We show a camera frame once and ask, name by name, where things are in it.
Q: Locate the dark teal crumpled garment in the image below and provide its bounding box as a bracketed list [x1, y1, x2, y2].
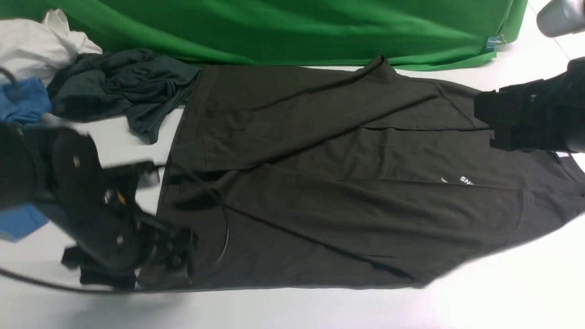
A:
[47, 48, 200, 144]

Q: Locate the white crumpled garment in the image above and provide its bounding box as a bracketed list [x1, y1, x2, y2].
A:
[0, 9, 102, 87]

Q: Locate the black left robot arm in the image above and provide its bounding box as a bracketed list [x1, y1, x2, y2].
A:
[1, 123, 194, 294]

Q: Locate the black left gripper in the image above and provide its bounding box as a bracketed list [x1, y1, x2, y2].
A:
[61, 162, 194, 291]

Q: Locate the blue binder clip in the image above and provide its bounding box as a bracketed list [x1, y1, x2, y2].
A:
[484, 35, 507, 53]

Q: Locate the green backdrop cloth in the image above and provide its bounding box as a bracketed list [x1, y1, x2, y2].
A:
[1, 0, 528, 71]

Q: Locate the blue t-shirt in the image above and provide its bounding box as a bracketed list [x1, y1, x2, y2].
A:
[0, 77, 52, 242]

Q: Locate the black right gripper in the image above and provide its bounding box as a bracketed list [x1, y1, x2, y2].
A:
[473, 58, 585, 153]

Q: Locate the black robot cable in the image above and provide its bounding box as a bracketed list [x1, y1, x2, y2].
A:
[0, 68, 230, 294]

